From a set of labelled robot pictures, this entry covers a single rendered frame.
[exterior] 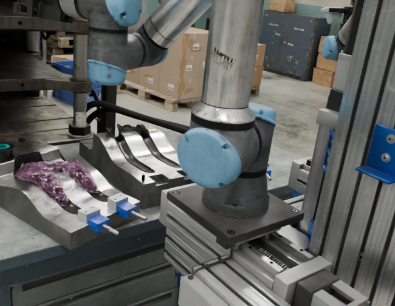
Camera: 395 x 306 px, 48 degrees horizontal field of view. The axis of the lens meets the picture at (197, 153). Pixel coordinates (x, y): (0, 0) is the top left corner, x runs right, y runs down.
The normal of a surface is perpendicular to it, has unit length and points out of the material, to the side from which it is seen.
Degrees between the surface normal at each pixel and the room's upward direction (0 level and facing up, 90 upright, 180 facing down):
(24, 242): 0
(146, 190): 90
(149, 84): 90
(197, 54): 83
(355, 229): 90
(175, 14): 104
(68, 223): 0
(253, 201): 73
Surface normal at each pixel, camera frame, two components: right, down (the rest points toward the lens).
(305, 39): -0.74, 0.17
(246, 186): 0.16, 0.07
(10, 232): 0.11, -0.93
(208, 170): -0.46, 0.40
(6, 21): 0.59, 0.35
